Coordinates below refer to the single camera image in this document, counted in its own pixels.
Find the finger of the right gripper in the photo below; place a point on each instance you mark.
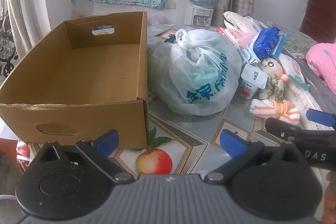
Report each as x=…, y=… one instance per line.
x=285, y=131
x=320, y=117

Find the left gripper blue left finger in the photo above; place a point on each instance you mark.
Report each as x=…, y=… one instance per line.
x=96, y=153

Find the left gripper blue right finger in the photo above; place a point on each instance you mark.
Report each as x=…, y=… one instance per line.
x=242, y=153

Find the pink plush doll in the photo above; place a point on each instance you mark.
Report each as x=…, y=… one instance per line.
x=271, y=66

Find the light blue towel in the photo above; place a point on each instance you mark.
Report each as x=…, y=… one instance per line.
x=247, y=56

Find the blue wet wipes pack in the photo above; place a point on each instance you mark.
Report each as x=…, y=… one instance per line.
x=265, y=42

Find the light blue tissue box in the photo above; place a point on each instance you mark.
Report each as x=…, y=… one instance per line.
x=278, y=46

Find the pink knitted cloth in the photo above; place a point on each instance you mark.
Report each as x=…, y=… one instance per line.
x=244, y=41

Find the white striped blanket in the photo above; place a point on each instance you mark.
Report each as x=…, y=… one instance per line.
x=294, y=82

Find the orange striped white towel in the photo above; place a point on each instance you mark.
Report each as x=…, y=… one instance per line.
x=284, y=111

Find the green scrunchie cloth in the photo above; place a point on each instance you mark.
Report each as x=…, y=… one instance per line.
x=274, y=89

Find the white yogurt cup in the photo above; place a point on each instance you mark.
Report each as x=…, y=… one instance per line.
x=251, y=80

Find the brown cardboard box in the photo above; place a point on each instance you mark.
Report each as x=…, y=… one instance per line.
x=86, y=77

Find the white plastic bag blue print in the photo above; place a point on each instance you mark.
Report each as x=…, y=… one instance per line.
x=197, y=75

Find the dark red door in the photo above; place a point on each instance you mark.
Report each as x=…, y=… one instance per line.
x=319, y=20

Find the pink wet wipes pack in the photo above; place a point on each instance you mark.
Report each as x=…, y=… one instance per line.
x=232, y=34

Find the wheelchair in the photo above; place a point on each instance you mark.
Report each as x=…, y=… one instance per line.
x=8, y=49

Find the rolled floral mat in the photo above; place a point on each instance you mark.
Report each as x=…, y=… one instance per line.
x=223, y=1

